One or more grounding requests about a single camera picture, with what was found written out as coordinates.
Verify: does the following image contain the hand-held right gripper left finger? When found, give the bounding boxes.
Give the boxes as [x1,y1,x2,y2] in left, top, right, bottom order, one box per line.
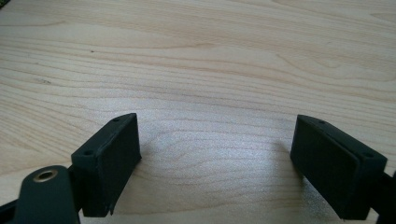
[70,112,143,218]

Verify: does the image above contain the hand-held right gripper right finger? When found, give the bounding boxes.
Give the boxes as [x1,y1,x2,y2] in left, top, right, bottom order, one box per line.
[290,114,389,221]

